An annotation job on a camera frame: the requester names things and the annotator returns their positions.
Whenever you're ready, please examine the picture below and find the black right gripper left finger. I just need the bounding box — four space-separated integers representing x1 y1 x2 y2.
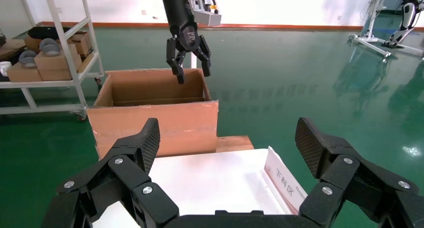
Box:
41 117 180 228

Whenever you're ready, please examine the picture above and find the white metal shelf rack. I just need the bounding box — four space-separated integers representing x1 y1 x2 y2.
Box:
0 0 105 122

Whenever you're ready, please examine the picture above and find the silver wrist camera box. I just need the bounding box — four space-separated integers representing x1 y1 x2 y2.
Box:
187 0 222 27

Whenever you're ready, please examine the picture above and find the clear acrylic table sign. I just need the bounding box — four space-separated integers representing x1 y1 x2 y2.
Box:
263 146 309 216

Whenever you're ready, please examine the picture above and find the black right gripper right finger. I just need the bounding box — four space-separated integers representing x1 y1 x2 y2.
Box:
294 117 424 228

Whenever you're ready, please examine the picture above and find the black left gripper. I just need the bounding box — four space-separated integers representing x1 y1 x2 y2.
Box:
160 0 212 85

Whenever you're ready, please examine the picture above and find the white cup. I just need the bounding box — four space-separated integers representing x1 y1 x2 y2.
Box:
0 60 13 78

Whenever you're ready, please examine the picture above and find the white wheeled robot stand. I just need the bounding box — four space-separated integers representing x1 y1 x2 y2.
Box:
347 0 424 60

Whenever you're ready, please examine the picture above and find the brown cardboard carton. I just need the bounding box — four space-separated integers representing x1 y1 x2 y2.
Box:
34 44 83 72
23 35 42 53
39 69 74 82
6 62 43 83
67 31 94 57

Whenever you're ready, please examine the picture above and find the humanoid robot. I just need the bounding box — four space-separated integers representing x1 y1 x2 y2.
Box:
382 0 424 50

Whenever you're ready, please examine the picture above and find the flat black bag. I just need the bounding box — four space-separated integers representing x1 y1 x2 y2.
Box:
28 26 72 41

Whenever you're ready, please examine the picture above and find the large open cardboard box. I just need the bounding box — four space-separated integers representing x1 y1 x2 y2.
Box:
86 68 220 159

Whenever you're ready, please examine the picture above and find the grey bowl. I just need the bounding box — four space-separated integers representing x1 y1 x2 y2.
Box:
18 49 37 69
39 37 61 57

